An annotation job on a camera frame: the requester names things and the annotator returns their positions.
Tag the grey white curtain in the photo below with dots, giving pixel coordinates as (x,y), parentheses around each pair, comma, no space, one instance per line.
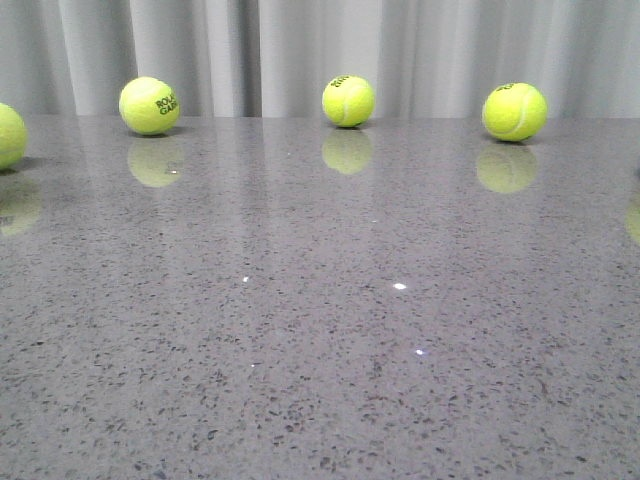
(436,59)

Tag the middle tennis ball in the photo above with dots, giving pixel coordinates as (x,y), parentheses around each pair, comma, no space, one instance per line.
(348,100)

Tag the right tennis ball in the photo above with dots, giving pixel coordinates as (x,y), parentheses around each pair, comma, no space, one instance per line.
(514,112)

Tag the tennis ball with Roland Garros print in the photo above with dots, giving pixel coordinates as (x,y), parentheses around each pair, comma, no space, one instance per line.
(149,106)

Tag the tennis ball far left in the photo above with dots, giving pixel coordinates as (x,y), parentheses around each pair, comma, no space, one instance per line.
(13,136)

